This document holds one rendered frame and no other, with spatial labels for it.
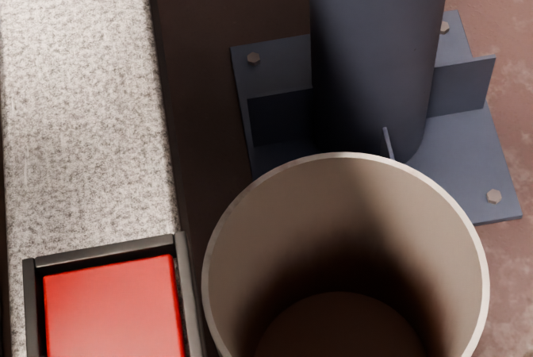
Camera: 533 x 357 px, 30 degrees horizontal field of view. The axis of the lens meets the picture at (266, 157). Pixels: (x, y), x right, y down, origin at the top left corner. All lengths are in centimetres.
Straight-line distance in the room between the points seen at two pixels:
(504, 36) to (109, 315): 129
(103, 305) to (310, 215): 78
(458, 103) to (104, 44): 106
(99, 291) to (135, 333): 3
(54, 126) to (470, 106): 111
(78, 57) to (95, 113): 4
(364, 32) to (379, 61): 6
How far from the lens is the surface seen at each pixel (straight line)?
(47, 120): 52
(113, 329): 45
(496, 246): 149
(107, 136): 51
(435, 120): 156
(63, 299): 46
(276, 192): 113
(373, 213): 121
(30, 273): 46
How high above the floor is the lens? 134
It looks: 61 degrees down
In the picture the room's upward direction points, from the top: 7 degrees counter-clockwise
